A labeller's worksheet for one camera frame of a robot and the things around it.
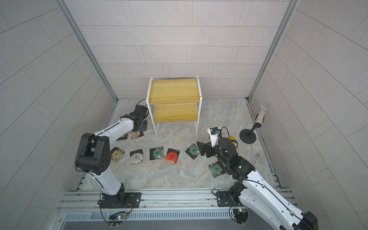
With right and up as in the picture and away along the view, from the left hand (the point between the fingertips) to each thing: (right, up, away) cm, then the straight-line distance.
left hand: (143, 124), depth 96 cm
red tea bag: (+21, -18, -9) cm, 29 cm away
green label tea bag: (+34, -16, -7) cm, 38 cm away
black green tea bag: (+11, -17, -9) cm, 22 cm away
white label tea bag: (0, -18, -11) cm, 21 cm away
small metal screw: (+73, -18, -11) cm, 76 cm away
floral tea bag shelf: (-5, -7, 0) cm, 8 cm away
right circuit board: (+57, -42, -26) cm, 76 cm away
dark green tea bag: (+47, -24, -15) cm, 55 cm away
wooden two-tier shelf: (+23, +14, -22) cm, 35 cm away
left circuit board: (-2, -41, -31) cm, 51 cm away
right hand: (+39, -7, -20) cm, 45 cm away
